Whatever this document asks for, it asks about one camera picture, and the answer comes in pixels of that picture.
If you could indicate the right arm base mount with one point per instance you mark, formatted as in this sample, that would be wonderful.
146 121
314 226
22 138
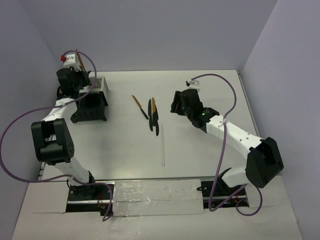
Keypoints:
221 192

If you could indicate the clear glass straw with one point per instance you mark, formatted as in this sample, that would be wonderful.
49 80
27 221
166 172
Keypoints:
163 145

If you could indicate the gold knife green handle far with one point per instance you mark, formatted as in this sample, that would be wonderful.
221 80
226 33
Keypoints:
140 107

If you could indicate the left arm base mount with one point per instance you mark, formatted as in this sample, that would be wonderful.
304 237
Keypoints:
85 199

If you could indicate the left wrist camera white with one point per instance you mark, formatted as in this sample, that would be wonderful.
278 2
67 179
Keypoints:
69 60

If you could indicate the gold knife black handle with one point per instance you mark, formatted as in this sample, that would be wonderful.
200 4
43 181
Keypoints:
154 109

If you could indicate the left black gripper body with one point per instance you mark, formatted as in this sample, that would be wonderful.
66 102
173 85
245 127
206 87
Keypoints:
80 81

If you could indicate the black knife lower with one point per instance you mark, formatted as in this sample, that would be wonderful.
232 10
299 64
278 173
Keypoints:
157 127

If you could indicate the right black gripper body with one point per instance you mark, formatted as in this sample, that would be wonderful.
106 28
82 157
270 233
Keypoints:
186 112

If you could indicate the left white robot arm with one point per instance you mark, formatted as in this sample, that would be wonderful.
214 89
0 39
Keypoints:
52 140

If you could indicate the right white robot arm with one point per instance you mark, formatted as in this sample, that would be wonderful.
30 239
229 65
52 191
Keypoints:
263 158

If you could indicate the black serrated knife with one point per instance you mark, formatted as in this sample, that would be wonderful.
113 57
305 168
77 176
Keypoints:
150 115

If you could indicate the black utensil caddy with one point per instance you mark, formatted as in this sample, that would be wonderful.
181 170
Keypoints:
90 108

